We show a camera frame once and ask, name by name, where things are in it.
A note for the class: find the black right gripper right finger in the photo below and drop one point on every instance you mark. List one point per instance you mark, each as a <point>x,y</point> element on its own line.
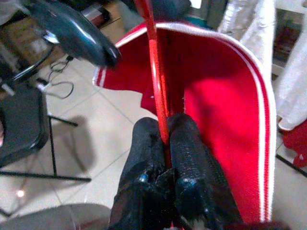
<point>189,153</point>

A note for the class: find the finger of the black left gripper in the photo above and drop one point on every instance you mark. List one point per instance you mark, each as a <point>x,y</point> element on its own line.
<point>72,31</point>

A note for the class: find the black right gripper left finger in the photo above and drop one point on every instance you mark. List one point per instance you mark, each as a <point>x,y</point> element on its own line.
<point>144,153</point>

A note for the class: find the red jacket with white stripes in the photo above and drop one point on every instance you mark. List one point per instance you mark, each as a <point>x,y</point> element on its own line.
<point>216,107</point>

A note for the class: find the red plastic hanger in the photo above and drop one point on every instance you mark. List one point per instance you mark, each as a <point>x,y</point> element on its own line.
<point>156,72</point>

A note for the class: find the large plain cardboard box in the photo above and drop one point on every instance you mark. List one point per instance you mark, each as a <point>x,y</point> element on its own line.
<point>14,31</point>

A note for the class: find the black folding chair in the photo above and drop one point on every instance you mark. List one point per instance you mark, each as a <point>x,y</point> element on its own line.
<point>21,119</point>

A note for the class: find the red printed t-shirt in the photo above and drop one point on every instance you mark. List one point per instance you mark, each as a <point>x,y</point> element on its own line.
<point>296,143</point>

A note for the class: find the teal floor mat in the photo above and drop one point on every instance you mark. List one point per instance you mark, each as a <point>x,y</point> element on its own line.
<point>196,19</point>

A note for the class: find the white grey patterned shirt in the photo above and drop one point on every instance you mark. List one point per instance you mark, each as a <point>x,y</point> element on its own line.
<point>259,36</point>

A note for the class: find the black metal stand frame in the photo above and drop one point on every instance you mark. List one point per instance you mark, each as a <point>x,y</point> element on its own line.
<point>290,163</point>

